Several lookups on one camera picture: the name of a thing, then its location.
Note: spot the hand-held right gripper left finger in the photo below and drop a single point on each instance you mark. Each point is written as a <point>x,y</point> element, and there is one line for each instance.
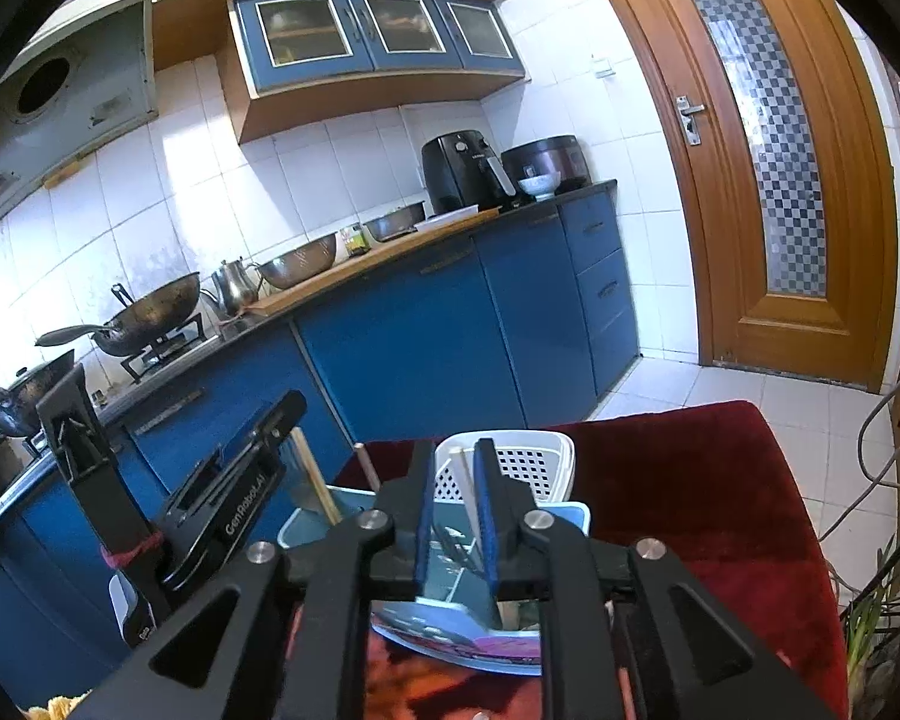
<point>422,532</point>

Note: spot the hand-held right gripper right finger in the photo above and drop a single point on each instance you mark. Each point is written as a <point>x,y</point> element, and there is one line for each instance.
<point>489,525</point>

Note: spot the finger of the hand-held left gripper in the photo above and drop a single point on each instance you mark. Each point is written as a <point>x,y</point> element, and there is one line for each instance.
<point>277,427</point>

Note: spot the wooden chopstick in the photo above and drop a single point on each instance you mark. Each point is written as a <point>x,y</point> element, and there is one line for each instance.
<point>316,476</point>
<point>366,469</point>

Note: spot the light blue utensil holder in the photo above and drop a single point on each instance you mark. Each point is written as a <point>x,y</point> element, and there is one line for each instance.
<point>435,634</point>

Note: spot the white perforated plastic basket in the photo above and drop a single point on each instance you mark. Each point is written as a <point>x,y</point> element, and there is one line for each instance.
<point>532,465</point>

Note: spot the black clamp stand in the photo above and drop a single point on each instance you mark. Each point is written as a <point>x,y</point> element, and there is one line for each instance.
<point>112,495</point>

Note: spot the gas stove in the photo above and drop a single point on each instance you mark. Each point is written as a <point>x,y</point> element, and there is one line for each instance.
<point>172,352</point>

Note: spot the metal kettle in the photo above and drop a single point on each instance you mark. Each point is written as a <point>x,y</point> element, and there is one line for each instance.
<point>232,291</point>

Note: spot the steel mixing bowl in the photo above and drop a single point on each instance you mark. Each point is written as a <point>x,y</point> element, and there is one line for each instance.
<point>300,262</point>
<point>394,225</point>

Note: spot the large dark wok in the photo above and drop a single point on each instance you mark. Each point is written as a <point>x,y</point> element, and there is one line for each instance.
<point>150,315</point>

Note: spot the long wooden cutting board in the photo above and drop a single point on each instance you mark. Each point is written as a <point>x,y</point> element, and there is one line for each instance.
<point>375,259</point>

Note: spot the red printed blanket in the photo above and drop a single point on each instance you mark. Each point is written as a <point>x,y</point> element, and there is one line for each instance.
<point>682,480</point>

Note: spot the small glass jar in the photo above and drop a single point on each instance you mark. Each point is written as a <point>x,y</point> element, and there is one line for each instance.
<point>354,240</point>

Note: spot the small dark wok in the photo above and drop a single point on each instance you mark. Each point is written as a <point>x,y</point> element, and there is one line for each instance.
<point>30,390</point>

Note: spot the black air fryer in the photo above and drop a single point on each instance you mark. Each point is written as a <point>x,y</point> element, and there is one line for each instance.
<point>457,172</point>

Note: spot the white ceramic bowl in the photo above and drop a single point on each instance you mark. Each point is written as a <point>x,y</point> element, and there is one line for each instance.
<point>538,186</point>

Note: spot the grey range hood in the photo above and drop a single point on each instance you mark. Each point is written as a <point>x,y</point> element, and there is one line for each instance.
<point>60,135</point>

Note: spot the dark rice cooker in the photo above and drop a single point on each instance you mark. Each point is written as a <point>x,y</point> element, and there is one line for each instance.
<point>547,157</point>

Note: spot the green plant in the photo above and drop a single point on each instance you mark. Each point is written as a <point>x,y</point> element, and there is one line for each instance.
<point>862,615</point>

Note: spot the wooden door with glass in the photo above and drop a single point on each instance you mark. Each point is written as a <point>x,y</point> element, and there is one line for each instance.
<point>855,165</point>

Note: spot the glass-door wall cabinet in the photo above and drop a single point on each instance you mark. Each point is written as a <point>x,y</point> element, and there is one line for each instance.
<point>390,37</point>

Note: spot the white wall switch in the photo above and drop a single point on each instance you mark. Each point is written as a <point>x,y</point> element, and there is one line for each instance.
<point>604,69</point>

